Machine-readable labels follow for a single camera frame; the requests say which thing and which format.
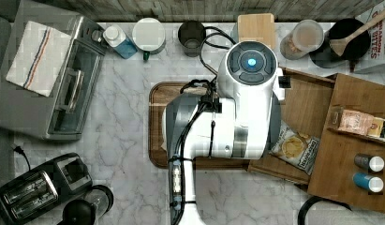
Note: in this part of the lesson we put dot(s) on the black round object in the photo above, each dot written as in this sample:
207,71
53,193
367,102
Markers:
310,202

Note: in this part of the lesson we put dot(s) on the wooden drawer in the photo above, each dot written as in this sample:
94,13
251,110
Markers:
304,109

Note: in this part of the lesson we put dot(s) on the wooden shelf cabinet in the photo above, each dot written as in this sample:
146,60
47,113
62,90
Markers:
334,166

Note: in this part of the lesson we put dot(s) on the yellow tea box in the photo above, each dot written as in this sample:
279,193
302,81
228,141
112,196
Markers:
377,129

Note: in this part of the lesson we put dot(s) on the striped white dish towel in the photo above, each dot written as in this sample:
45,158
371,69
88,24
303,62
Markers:
38,61

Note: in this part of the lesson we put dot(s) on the cereal box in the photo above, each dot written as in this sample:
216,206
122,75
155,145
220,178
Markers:
374,60

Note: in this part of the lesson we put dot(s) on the blue liquid bottle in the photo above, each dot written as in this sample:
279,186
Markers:
119,41

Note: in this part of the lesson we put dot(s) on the wooden spoon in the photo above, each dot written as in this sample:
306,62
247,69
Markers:
339,45

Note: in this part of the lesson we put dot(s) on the wooden cutting board tray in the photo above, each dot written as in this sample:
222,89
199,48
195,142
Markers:
160,96

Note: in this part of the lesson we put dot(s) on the black power plug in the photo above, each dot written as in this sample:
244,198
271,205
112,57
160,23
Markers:
21,152

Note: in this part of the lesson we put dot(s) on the clear lidded container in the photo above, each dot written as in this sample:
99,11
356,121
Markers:
307,36

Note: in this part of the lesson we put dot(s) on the pink snack packet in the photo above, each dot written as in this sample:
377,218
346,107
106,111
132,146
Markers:
350,121

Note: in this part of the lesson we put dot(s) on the blue spice shaker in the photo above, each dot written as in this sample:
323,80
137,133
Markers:
368,182

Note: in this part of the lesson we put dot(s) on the chips snack bag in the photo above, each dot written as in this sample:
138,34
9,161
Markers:
297,149

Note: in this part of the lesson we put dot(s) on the grey spice shaker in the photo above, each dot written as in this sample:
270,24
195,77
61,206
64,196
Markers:
370,163

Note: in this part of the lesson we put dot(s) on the white lidded jar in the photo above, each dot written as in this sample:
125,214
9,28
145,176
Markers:
149,36

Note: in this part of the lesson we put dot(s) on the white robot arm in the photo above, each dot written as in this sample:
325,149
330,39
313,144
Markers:
238,116

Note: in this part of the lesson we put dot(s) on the dark metal cup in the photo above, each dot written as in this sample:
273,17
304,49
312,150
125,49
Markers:
191,34

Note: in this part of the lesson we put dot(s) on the black two-slot toaster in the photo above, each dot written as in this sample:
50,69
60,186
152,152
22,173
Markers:
41,189

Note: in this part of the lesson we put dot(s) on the teal canister wooden lid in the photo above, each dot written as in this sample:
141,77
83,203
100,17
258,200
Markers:
258,27

